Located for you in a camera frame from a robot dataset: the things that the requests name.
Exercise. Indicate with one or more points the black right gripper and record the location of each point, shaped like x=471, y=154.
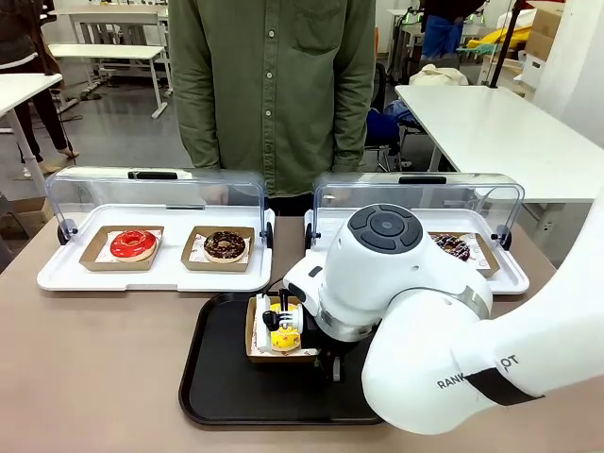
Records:
x=310, y=325

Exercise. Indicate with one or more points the cardboard tray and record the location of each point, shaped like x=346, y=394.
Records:
x=189, y=266
x=491, y=269
x=89, y=264
x=278, y=359

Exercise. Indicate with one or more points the yellow sprinkled donut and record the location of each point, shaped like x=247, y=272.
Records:
x=282, y=339

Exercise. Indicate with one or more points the smile-print paper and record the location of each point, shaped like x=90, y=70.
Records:
x=479, y=255
x=197, y=255
x=105, y=256
x=260, y=330

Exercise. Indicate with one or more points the person's left forearm green sleeve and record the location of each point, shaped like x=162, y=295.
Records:
x=354, y=122

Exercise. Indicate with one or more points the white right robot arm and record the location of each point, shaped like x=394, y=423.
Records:
x=519, y=340

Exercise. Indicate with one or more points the person's right forearm green sleeve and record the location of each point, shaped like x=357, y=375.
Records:
x=196, y=122

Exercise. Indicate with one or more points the black serving tray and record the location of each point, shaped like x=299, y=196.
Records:
x=236, y=387

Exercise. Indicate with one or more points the chocolate donut with light sprinkles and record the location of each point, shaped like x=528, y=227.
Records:
x=212, y=247

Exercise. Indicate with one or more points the chocolate donut with rainbow sprinkles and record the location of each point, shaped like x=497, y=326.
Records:
x=453, y=247

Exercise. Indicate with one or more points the cardboard tray under chocolate donut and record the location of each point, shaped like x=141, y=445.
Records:
x=189, y=266

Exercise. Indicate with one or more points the smile-print paper under chocolate donut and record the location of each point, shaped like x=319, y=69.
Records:
x=197, y=255

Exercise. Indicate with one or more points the smile-print paper under rainbow-sprinkle donut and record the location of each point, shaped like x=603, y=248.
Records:
x=479, y=255

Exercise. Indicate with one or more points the cardboard tray under rainbow-sprinkle donut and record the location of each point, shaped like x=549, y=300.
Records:
x=491, y=269

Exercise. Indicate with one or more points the red glazed donut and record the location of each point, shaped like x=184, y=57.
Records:
x=122, y=250

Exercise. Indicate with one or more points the smile-print paper under red donut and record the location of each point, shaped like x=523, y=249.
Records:
x=105, y=256

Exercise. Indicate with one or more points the cardboard tray under red donut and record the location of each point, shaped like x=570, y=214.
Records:
x=89, y=264

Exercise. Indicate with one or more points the person's right hand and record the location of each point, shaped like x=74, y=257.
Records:
x=216, y=193

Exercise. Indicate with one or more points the white display case base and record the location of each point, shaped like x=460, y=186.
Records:
x=509, y=283
x=61, y=278

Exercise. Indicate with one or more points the clear display case lid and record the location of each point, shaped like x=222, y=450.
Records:
x=424, y=193
x=141, y=191

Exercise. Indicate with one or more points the person torso in green shirt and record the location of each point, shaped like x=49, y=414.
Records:
x=269, y=94

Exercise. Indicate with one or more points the large white table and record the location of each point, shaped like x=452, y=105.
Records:
x=495, y=132

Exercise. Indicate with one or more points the cream cloth bag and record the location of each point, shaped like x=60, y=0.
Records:
x=439, y=75

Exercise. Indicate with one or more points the bystander in blue clothes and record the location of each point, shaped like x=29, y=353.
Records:
x=441, y=33

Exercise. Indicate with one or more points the white storage box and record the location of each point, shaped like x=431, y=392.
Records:
x=533, y=73

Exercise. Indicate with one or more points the black stand pole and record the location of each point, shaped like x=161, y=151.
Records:
x=502, y=47

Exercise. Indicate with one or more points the yellow fabric heap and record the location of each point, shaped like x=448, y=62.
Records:
x=512, y=40

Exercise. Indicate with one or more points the white desk with T-legs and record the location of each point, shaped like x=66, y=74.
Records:
x=104, y=52

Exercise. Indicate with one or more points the brown cardboard box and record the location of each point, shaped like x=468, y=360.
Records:
x=545, y=28

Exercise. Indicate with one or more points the white table with round leg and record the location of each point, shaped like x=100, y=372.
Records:
x=23, y=89

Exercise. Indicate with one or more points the white workbench with shelf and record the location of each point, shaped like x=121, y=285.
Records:
x=118, y=11

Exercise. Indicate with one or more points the bystander in dark clothes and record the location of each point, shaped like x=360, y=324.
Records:
x=19, y=42

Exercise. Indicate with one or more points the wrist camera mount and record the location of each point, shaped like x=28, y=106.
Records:
x=272, y=319

